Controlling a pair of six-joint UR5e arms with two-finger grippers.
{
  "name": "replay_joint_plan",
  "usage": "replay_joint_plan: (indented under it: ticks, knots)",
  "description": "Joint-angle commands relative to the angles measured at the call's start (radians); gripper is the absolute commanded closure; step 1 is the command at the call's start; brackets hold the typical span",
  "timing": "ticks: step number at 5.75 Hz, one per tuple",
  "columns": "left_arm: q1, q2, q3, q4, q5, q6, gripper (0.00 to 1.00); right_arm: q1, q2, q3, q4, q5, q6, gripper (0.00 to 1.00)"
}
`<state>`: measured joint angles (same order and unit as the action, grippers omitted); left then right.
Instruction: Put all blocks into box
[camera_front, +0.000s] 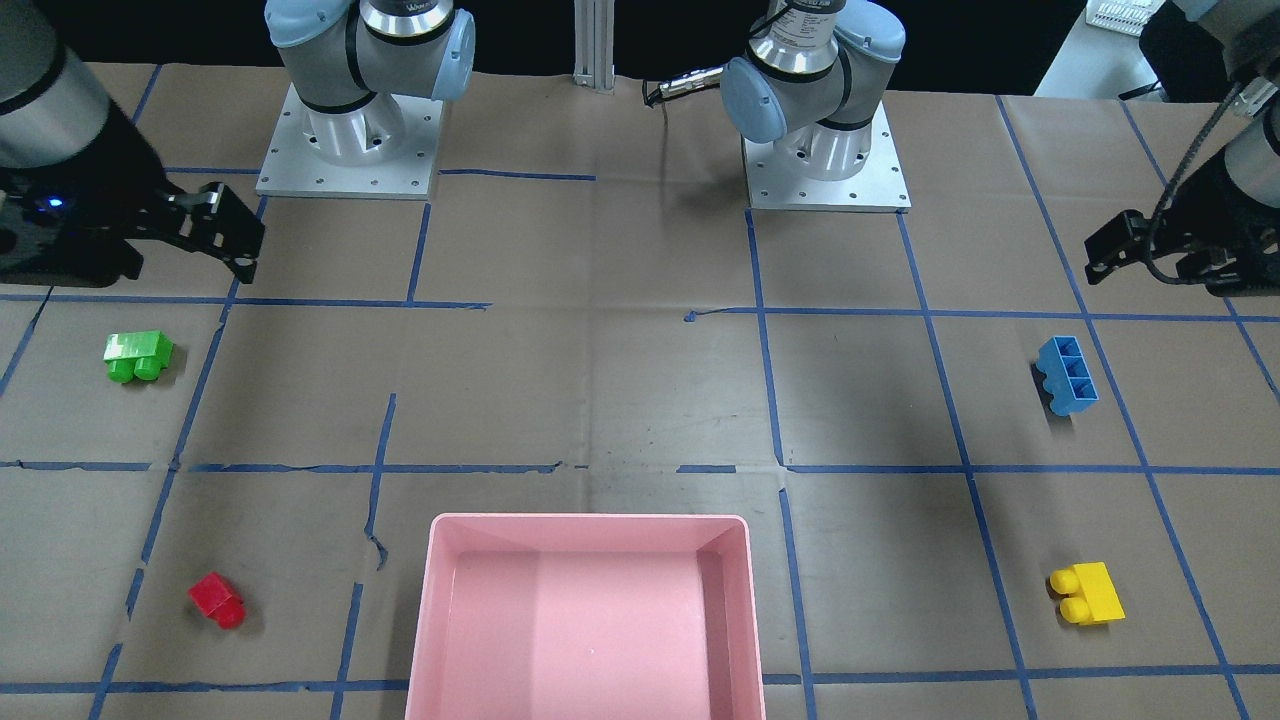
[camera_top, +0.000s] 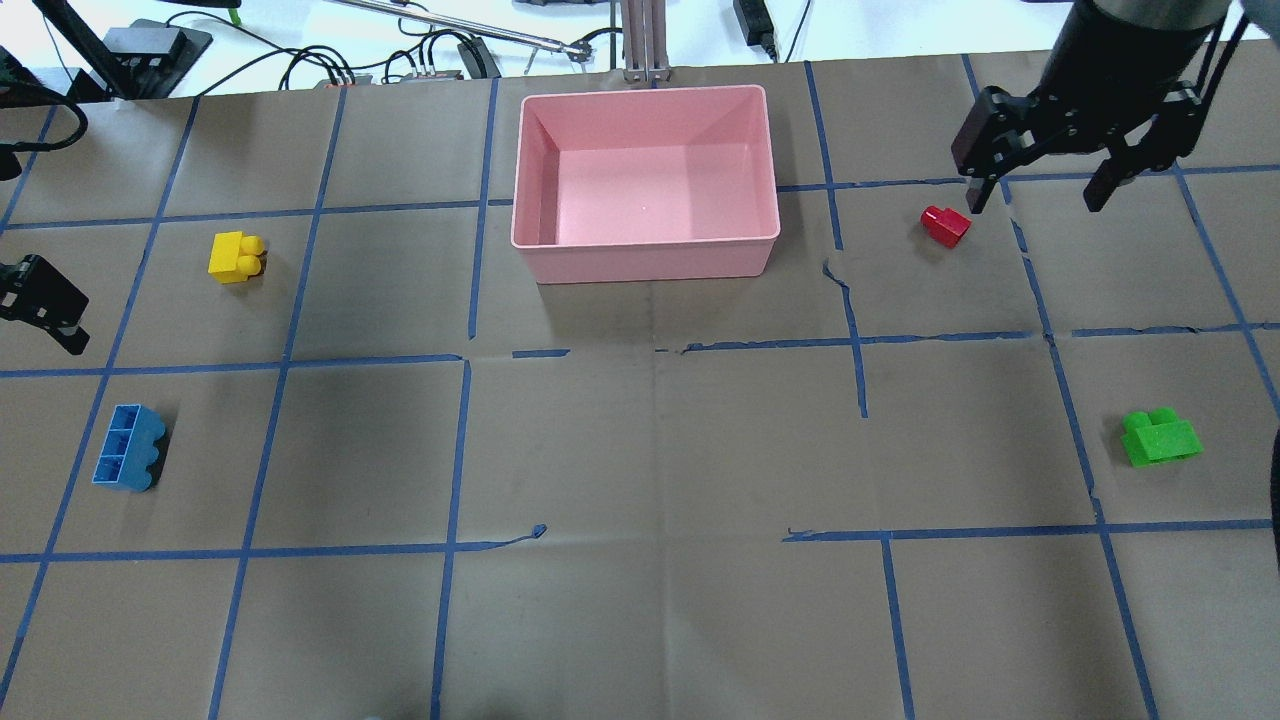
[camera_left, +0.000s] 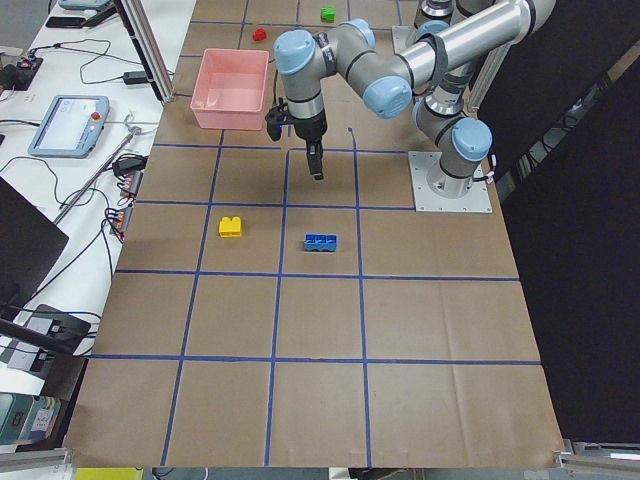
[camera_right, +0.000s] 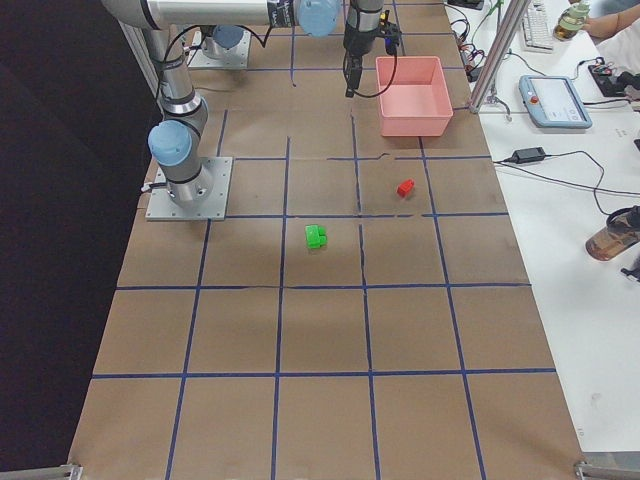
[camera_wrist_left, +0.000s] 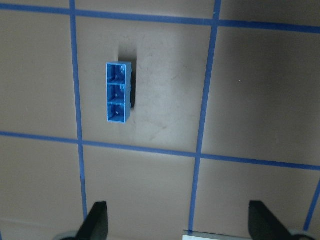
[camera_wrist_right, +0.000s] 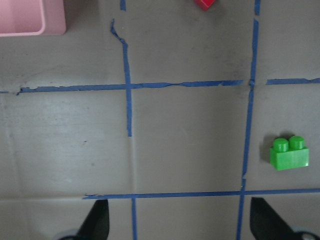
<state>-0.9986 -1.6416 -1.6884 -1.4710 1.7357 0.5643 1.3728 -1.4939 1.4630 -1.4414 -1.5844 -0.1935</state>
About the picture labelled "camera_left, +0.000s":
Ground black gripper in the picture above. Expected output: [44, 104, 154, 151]
[293, 113, 328, 181]

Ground blue long toy block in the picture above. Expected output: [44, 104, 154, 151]
[303, 233, 338, 252]

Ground yellow toy block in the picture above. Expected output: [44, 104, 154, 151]
[218, 216, 243, 238]

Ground green toy block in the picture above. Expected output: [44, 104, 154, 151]
[320, 5, 336, 23]

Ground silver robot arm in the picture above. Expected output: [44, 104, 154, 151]
[414, 0, 464, 36]
[265, 1, 555, 197]

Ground pink plastic box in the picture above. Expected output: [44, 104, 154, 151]
[190, 48, 269, 131]

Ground red small toy block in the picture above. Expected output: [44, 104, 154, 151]
[252, 28, 267, 41]

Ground brown paper table cover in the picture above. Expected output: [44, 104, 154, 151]
[65, 1, 562, 469]

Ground black power adapter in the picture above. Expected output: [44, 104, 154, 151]
[122, 71, 149, 85]

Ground metal rod tool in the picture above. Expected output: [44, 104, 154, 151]
[53, 110, 142, 225]

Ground blue teach pendant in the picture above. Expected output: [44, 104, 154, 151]
[28, 95, 110, 158]

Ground black smartphone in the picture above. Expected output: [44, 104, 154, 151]
[45, 16, 86, 29]

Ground black monitor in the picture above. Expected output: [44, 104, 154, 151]
[1, 179, 69, 321]

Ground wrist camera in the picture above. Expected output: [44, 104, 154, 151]
[265, 97, 293, 142]

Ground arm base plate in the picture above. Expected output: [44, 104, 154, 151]
[408, 151, 493, 214]
[391, 26, 417, 53]

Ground aluminium frame post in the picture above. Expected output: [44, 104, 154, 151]
[113, 0, 174, 104]

